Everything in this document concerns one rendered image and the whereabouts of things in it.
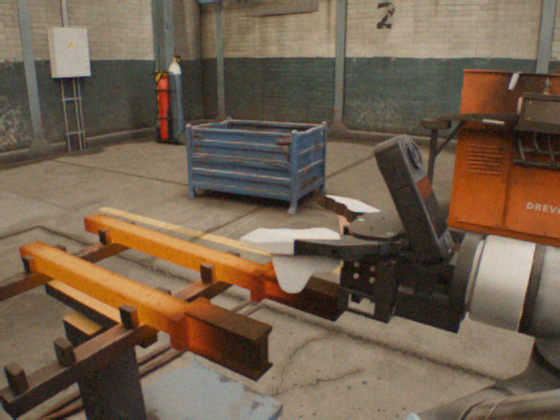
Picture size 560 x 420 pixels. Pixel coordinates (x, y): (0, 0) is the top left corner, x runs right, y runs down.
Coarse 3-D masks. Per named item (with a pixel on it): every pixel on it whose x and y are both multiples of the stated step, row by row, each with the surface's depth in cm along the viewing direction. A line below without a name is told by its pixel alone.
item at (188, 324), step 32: (32, 256) 53; (64, 256) 53; (96, 288) 46; (128, 288) 45; (160, 320) 41; (192, 320) 40; (224, 320) 38; (256, 320) 38; (192, 352) 40; (224, 352) 38; (256, 352) 36
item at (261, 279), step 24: (96, 216) 68; (120, 240) 62; (144, 240) 59; (168, 240) 58; (192, 264) 54; (216, 264) 51; (240, 264) 51; (264, 264) 50; (264, 288) 48; (312, 288) 45; (336, 288) 45; (312, 312) 45; (336, 312) 44
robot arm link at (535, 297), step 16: (544, 256) 31; (544, 272) 30; (528, 288) 30; (544, 288) 30; (528, 304) 30; (544, 304) 30; (528, 320) 31; (544, 320) 30; (544, 336) 31; (544, 352) 32
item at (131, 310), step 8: (56, 248) 56; (64, 248) 56; (24, 256) 53; (24, 264) 53; (32, 264) 52; (32, 272) 53; (160, 288) 46; (128, 304) 42; (120, 312) 42; (128, 312) 41; (136, 312) 42; (120, 320) 42; (128, 320) 42; (136, 320) 42
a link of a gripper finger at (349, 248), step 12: (300, 240) 37; (312, 240) 37; (324, 240) 37; (336, 240) 37; (348, 240) 37; (360, 240) 37; (372, 240) 37; (300, 252) 37; (312, 252) 37; (324, 252) 36; (336, 252) 37; (348, 252) 36; (360, 252) 36; (372, 252) 36
